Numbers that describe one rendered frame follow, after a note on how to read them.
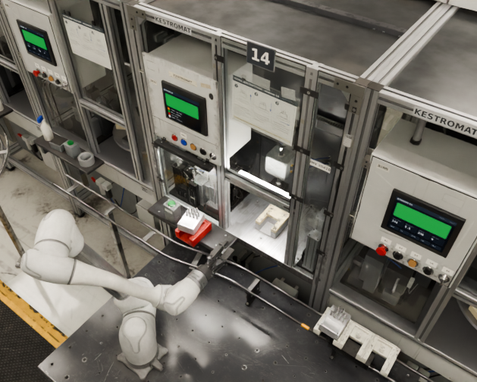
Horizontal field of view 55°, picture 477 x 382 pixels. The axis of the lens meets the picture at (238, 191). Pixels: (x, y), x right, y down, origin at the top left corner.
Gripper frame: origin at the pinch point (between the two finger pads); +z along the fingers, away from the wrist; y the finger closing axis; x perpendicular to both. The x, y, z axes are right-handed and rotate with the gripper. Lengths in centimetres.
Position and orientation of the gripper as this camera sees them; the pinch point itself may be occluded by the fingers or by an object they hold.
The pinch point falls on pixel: (228, 246)
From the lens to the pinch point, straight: 216.5
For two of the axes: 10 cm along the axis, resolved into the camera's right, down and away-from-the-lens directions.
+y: 0.0, -7.1, -7.1
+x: -8.1, -4.2, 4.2
